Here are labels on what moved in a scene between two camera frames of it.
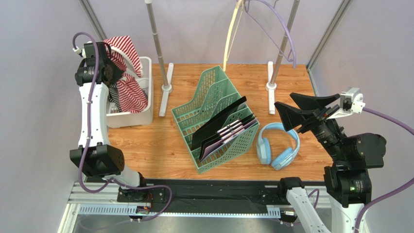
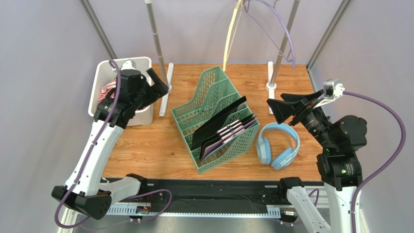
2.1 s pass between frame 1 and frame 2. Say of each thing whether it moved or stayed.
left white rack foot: stayed
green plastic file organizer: stayed
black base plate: stayed
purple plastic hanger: stayed
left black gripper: moved
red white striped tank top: moved
